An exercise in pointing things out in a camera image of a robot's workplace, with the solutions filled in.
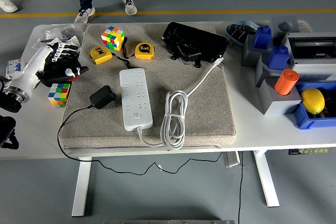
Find blue plastic bin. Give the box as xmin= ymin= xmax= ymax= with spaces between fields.
xmin=293 ymin=81 xmax=336 ymax=130

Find black item in bin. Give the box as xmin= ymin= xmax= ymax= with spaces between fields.
xmin=313 ymin=89 xmax=336 ymax=119

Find black cloth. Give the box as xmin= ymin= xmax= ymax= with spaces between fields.
xmin=39 ymin=61 xmax=82 ymax=88

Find yellow lemon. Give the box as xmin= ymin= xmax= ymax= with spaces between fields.
xmin=300 ymin=88 xmax=326 ymax=115

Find black wrist strap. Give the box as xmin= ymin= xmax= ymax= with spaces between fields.
xmin=111 ymin=51 xmax=144 ymax=70
xmin=121 ymin=36 xmax=137 ymax=59

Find white plastic socket part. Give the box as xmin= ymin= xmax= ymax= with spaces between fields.
xmin=68 ymin=36 xmax=81 ymax=49

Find grey electrical enclosure box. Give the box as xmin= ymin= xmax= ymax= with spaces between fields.
xmin=285 ymin=31 xmax=336 ymax=83

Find grey block with round hole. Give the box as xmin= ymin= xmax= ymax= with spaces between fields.
xmin=269 ymin=15 xmax=299 ymax=38

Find glossy black case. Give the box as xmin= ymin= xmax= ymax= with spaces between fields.
xmin=161 ymin=22 xmax=231 ymax=68

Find orange cylinder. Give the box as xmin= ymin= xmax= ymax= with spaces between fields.
xmin=274 ymin=69 xmax=300 ymax=95

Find yellow tape measure dark label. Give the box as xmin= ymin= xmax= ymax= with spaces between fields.
xmin=90 ymin=46 xmax=113 ymax=66

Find black hanging cable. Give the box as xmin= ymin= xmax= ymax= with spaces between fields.
xmin=237 ymin=152 xmax=244 ymax=224

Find thin black adapter cord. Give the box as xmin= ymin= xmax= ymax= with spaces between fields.
xmin=57 ymin=104 xmax=224 ymax=176

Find white table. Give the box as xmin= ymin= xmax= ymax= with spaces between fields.
xmin=0 ymin=20 xmax=336 ymax=218

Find grey-brown mat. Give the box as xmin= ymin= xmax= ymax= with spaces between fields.
xmin=58 ymin=23 xmax=237 ymax=149

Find clear plastic bag of parts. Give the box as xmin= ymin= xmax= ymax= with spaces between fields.
xmin=33 ymin=23 xmax=89 ymax=50

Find white power strip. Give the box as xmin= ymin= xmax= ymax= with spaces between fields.
xmin=119 ymin=67 xmax=154 ymax=132

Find white power strip cord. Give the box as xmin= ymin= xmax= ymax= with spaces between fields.
xmin=136 ymin=56 xmax=225 ymax=151

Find blue bottle-shaped block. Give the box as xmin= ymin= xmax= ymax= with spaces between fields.
xmin=253 ymin=25 xmax=273 ymax=50
xmin=267 ymin=45 xmax=290 ymax=70

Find black power adapter plug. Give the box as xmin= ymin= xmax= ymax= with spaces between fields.
xmin=89 ymin=84 xmax=117 ymax=110

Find grey metal bracket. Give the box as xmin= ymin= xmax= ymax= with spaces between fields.
xmin=223 ymin=151 xmax=246 ymax=168

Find large colourful puzzle cube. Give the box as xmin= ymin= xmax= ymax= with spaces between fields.
xmin=101 ymin=26 xmax=125 ymax=51

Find small colourful puzzle cube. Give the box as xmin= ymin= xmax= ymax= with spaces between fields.
xmin=47 ymin=83 xmax=71 ymax=109

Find table height control panel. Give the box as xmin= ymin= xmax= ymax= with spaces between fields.
xmin=288 ymin=147 xmax=330 ymax=156

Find black binder clips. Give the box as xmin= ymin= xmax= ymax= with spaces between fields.
xmin=230 ymin=24 xmax=255 ymax=43

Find yellow tape measure printed five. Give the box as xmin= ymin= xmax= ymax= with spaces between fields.
xmin=134 ymin=42 xmax=155 ymax=60

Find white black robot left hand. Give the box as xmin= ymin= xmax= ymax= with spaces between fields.
xmin=6 ymin=39 xmax=89 ymax=94

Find beige rounded object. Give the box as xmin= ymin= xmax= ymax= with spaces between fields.
xmin=297 ymin=19 xmax=313 ymax=34

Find blue-grey bowl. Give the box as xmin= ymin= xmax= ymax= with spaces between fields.
xmin=226 ymin=19 xmax=260 ymax=48

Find white circuit breaker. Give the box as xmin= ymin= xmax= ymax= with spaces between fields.
xmin=5 ymin=58 xmax=27 ymax=79

